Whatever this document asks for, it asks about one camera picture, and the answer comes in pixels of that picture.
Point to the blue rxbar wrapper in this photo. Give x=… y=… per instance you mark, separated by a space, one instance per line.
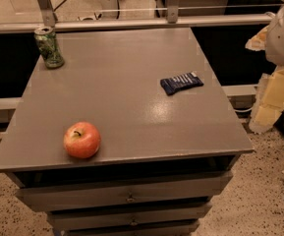
x=181 y=82

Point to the green soda can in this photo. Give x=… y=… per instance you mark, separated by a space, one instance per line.
x=46 y=42

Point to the red apple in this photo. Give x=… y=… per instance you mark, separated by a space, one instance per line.
x=82 y=140

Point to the metal railing frame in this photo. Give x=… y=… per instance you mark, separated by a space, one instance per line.
x=70 y=15

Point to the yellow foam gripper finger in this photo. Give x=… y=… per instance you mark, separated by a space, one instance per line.
x=258 y=41
x=269 y=101

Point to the grey drawer cabinet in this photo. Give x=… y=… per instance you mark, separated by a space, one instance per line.
x=161 y=158

